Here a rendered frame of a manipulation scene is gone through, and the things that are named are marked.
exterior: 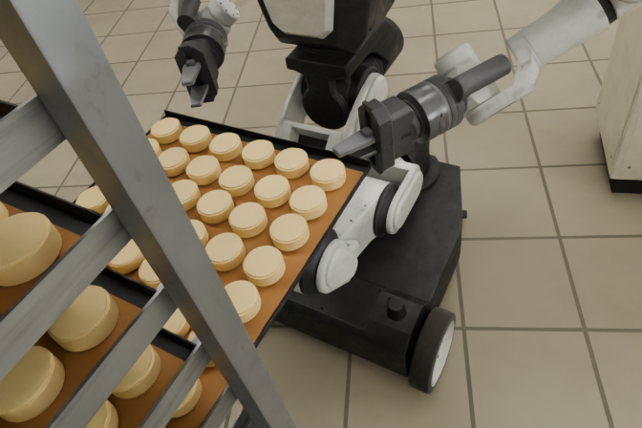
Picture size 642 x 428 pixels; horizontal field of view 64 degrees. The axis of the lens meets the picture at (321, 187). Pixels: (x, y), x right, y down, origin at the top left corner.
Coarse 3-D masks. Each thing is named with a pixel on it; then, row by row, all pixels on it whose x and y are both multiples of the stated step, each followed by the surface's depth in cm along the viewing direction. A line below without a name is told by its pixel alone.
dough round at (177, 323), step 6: (174, 312) 60; (180, 312) 60; (174, 318) 60; (180, 318) 60; (168, 324) 59; (174, 324) 59; (180, 324) 59; (186, 324) 60; (168, 330) 59; (174, 330) 59; (180, 330) 59; (186, 330) 60
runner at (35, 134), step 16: (32, 96) 27; (16, 112) 26; (32, 112) 27; (48, 112) 28; (0, 128) 26; (16, 128) 27; (32, 128) 27; (48, 128) 28; (0, 144) 26; (16, 144) 27; (32, 144) 28; (48, 144) 28; (0, 160) 26; (16, 160) 27; (32, 160) 28; (0, 176) 26; (16, 176) 27; (0, 192) 27
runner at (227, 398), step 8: (224, 392) 52; (232, 392) 53; (224, 400) 52; (232, 400) 54; (216, 408) 51; (224, 408) 53; (208, 416) 51; (216, 416) 52; (224, 416) 53; (208, 424) 51; (216, 424) 52
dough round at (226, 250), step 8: (216, 240) 67; (224, 240) 67; (232, 240) 67; (240, 240) 67; (208, 248) 66; (216, 248) 66; (224, 248) 66; (232, 248) 66; (240, 248) 66; (208, 256) 65; (216, 256) 65; (224, 256) 65; (232, 256) 65; (240, 256) 66; (216, 264) 65; (224, 264) 65; (232, 264) 65
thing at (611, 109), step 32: (640, 32) 133; (608, 64) 163; (640, 64) 132; (608, 96) 160; (640, 96) 133; (608, 128) 158; (640, 128) 140; (608, 160) 157; (640, 160) 147; (640, 192) 159
